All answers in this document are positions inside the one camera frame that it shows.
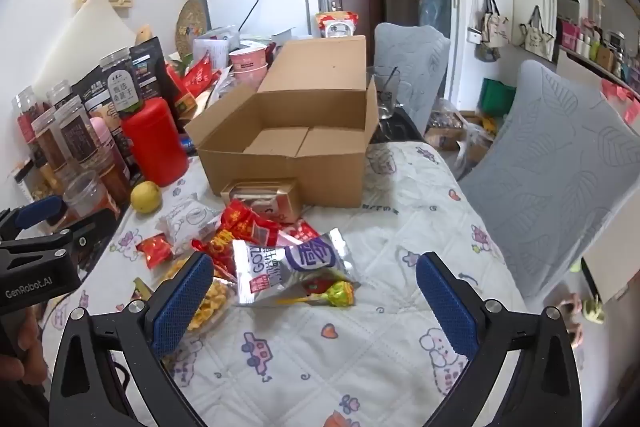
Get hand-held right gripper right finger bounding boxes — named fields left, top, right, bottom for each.
left=415, top=251, right=583, bottom=427

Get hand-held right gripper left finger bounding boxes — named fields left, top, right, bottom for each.
left=50, top=251, right=216, bottom=427

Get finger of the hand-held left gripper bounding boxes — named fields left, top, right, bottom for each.
left=0, top=196, right=68, bottom=242
left=47, top=219, right=97, bottom=254

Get yellow ring cracker packet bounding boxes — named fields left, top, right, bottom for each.
left=162, top=257, right=238, bottom=335

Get small red candy packet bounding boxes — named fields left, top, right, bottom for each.
left=136, top=233, right=173, bottom=269

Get white printed snack packet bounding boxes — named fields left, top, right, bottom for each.
left=156, top=197, right=221, bottom=253

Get red foil snack packet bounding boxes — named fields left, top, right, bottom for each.
left=220, top=201, right=266, bottom=233
left=235, top=217, right=281, bottom=249

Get green lollipop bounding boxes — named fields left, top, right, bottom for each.
left=300, top=279, right=357, bottom=309

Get silver snack packet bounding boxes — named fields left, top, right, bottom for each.
left=231, top=229, right=361, bottom=308

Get gold snack box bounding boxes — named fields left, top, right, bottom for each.
left=220, top=178, right=302, bottom=224

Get brown cardboard box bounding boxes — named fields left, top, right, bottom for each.
left=184, top=35, right=379, bottom=208

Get person's left hand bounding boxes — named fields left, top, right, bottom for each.
left=0, top=304, right=51, bottom=408

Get yellow lemon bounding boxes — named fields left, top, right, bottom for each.
left=131, top=181, right=162, bottom=214

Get cluster of clear food jars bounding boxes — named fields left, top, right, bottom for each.
left=12, top=48, right=146, bottom=228

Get pink bottle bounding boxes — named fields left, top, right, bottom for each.
left=90, top=117, right=132, bottom=180

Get white printed quilted tablecloth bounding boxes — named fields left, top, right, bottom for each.
left=42, top=141, right=533, bottom=427

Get red plastic canister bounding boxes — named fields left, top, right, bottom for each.
left=121, top=97, right=190, bottom=188

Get black stand-up pouch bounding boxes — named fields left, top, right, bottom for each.
left=131, top=37, right=173, bottom=100
left=72, top=66, right=108, bottom=110

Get green slipper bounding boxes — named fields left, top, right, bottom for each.
left=582, top=294, right=606, bottom=323

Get grey leaf-pattern chair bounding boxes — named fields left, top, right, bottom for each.
left=374, top=23, right=452, bottom=135
left=459, top=59, right=640, bottom=303

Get plastic bag of goods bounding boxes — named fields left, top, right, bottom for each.
left=425, top=99, right=493, bottom=168

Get white foam board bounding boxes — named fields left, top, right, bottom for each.
left=60, top=0, right=138, bottom=92

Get red foil bag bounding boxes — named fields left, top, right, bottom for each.
left=181, top=52, right=221, bottom=95

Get glass mug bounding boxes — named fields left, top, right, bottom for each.
left=368, top=67, right=401, bottom=120

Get green bag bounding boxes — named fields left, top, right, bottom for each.
left=480, top=78, right=516, bottom=115

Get round woven mat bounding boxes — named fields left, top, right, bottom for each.
left=175, top=0, right=208, bottom=55

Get stacked pink paper bowls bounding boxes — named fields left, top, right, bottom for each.
left=229, top=47, right=273, bottom=90

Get pink gift box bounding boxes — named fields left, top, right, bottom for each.
left=600, top=79, right=640, bottom=122

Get canvas tote bag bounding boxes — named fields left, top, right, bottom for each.
left=481, top=0, right=511, bottom=48
left=518, top=6, right=556, bottom=60

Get row of toiletry bottles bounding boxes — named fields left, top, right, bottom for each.
left=557, top=19, right=640, bottom=82

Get red and white snack bag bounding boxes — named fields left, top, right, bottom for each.
left=315, top=11, right=360, bottom=38

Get white fridge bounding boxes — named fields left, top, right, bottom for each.
left=205, top=0, right=321, bottom=40

